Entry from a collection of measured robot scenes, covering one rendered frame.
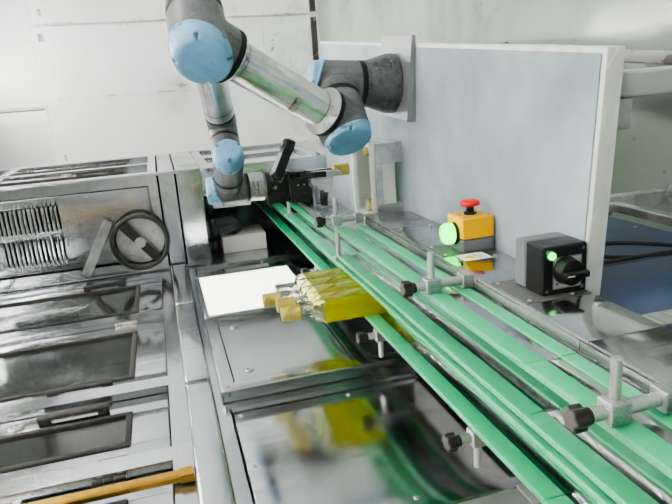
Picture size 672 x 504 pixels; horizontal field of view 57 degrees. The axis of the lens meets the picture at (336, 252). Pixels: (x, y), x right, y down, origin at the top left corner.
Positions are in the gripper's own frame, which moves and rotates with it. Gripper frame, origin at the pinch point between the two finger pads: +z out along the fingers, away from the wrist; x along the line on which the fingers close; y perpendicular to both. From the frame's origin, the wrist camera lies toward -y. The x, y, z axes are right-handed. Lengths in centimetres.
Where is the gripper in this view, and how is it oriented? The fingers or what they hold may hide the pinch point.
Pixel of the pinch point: (335, 170)
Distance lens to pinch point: 173.1
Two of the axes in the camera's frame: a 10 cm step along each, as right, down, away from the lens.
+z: 9.6, -1.4, 2.5
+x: 2.8, 2.0, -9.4
